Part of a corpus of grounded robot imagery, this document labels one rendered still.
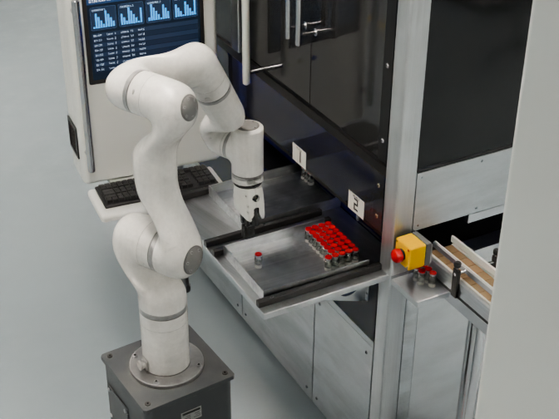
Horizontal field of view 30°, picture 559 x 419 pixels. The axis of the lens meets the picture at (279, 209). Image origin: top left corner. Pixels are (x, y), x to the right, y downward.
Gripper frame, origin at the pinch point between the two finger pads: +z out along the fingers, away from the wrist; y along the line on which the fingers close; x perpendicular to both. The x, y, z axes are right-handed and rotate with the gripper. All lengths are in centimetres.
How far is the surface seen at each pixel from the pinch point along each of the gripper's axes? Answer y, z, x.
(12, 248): 189, 108, 24
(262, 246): 18.5, 20.2, -14.0
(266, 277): 3.7, 20.2, -7.6
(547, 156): -149, -105, 44
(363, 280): -10.2, 20.4, -31.3
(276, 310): -11.1, 20.5, -2.9
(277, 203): 38, 20, -30
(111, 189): 81, 26, 11
